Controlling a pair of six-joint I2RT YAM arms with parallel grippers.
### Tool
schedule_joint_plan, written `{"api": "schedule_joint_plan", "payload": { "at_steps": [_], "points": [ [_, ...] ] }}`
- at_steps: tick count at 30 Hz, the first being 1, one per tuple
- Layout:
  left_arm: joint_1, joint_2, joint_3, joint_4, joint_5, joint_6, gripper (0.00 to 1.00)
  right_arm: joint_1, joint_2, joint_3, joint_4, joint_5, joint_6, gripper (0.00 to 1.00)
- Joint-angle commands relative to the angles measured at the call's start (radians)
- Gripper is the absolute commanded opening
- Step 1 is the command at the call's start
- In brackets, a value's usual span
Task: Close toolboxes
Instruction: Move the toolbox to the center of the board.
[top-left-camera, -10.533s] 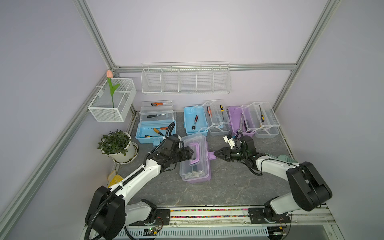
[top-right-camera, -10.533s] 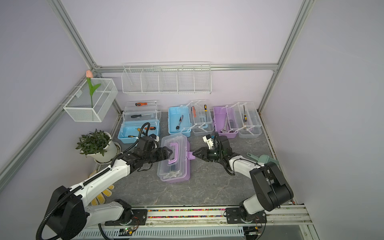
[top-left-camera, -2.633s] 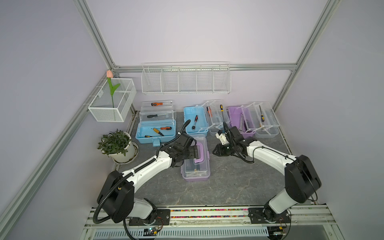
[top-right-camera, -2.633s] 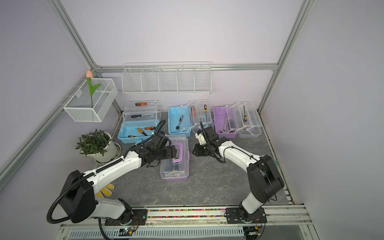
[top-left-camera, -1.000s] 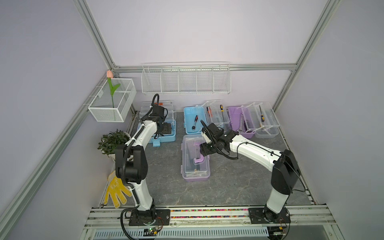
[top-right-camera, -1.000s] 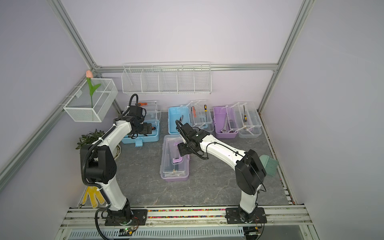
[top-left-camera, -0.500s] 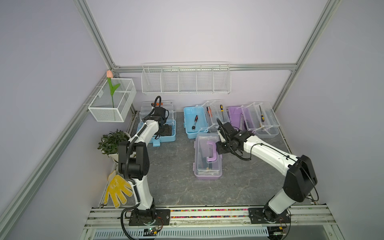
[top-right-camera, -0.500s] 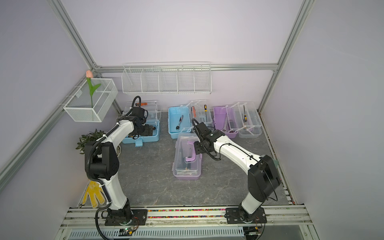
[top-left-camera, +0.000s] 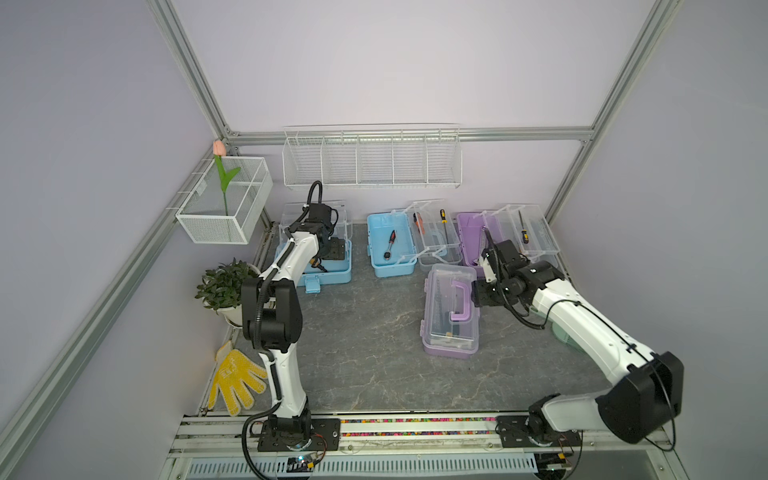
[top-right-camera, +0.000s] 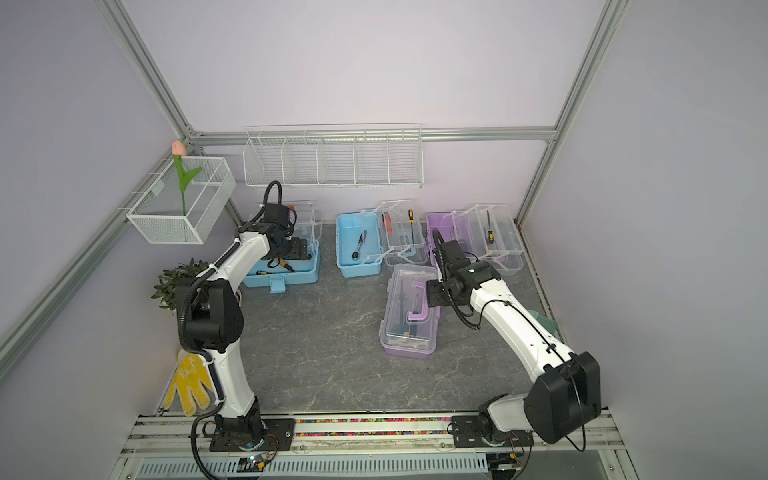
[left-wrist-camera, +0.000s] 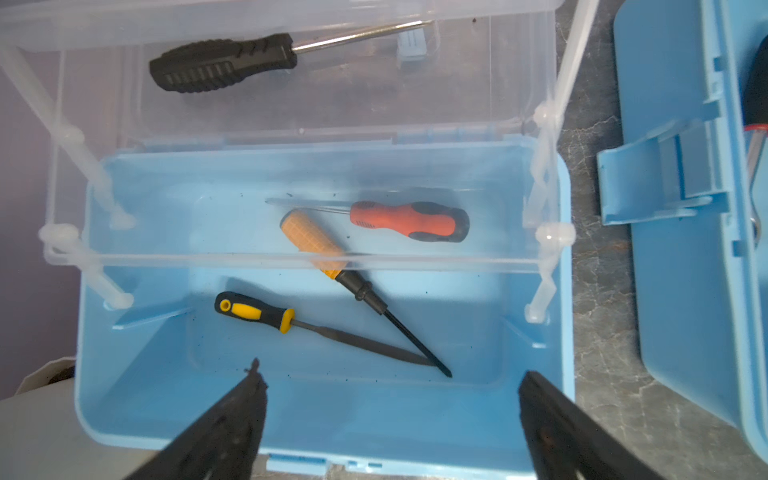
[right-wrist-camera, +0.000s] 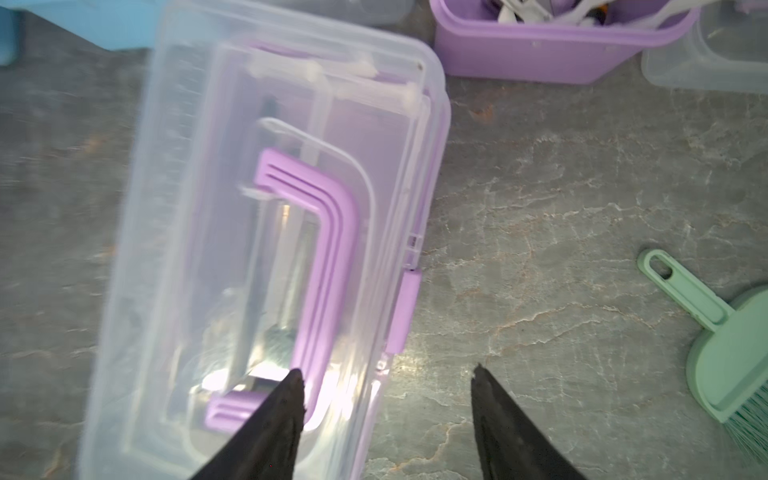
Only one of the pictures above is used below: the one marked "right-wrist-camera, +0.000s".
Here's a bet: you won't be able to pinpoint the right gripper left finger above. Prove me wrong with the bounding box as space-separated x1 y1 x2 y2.
192 369 306 480

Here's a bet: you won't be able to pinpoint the middle blue toolbox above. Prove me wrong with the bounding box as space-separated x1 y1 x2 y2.
0 0 418 67

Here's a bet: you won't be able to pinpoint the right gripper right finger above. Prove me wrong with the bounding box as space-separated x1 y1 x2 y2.
471 365 585 480

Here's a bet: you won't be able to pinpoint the purple toolbox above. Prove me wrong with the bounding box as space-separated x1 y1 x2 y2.
78 1 450 479
429 0 768 95

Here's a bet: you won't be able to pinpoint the green dustpan brush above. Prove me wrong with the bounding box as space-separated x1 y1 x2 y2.
637 249 767 465

